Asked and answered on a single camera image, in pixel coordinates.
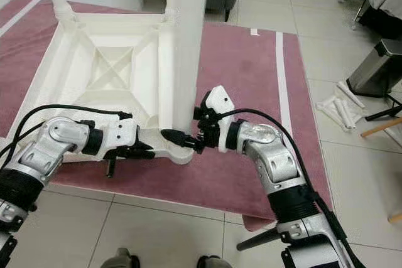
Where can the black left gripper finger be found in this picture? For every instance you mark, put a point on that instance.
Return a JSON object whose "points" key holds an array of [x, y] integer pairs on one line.
{"points": [[143, 152]]}

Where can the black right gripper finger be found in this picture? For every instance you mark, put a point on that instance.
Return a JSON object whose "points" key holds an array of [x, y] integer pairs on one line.
{"points": [[182, 139]]}

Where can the white plastic table top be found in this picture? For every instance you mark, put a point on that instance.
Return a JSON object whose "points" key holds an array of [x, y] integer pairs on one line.
{"points": [[151, 86]]}

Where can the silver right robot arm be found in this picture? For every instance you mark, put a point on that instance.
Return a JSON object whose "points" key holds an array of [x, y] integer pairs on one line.
{"points": [[279, 161]]}

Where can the pink table cloth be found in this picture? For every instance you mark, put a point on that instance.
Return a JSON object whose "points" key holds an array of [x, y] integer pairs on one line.
{"points": [[226, 180]]}

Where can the white tape strip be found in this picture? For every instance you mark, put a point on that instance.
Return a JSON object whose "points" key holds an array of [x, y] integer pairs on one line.
{"points": [[282, 80], [20, 16]]}

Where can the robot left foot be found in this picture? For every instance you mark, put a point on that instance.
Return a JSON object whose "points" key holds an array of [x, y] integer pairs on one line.
{"points": [[120, 258]]}

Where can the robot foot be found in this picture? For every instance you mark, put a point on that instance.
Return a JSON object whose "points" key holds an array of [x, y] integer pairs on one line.
{"points": [[215, 262], [120, 258]]}

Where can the small white tape piece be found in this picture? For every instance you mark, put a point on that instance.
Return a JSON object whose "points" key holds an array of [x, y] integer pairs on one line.
{"points": [[254, 32]]}

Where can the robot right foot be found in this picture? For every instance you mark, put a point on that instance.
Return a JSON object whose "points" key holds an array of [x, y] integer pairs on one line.
{"points": [[215, 262]]}

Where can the wooden side table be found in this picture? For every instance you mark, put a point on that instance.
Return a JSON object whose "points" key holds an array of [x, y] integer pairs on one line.
{"points": [[383, 127]]}

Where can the steel pedal bin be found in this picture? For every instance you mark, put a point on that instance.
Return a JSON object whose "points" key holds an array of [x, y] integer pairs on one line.
{"points": [[380, 67]]}

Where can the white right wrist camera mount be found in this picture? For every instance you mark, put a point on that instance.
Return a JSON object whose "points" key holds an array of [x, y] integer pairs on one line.
{"points": [[221, 101]]}

